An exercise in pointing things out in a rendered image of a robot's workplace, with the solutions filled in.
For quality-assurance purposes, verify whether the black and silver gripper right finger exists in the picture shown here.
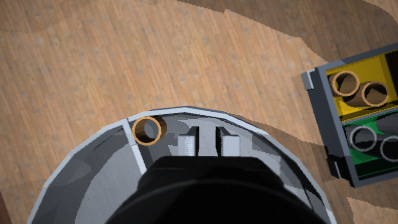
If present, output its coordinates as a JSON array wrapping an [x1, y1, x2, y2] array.
[[216, 126, 240, 156]]

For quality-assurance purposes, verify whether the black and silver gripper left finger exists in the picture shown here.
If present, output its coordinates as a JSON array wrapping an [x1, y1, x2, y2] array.
[[178, 126, 199, 156]]

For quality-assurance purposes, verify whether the grey two-compartment sorting bin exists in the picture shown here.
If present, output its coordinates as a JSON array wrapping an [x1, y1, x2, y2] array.
[[301, 42, 398, 188]]

